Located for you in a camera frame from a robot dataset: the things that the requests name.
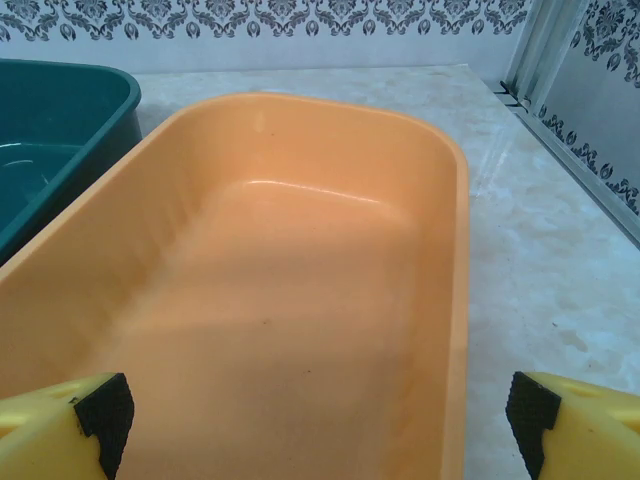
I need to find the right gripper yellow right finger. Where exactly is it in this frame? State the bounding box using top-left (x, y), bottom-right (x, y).
top-left (504, 370), bottom-right (640, 480)

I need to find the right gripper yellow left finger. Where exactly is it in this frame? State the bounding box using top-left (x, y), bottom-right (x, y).
top-left (0, 372), bottom-right (136, 480)

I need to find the dark green plastic container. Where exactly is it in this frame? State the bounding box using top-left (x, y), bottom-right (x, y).
top-left (0, 58), bottom-right (143, 266)

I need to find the orange plastic container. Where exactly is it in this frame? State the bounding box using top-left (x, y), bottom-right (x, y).
top-left (0, 92), bottom-right (471, 480)

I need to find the aluminium side rail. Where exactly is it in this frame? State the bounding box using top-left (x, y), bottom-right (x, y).
top-left (499, 82), bottom-right (640, 216)

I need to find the aluminium frame post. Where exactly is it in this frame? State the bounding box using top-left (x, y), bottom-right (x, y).
top-left (502, 0), bottom-right (581, 109)

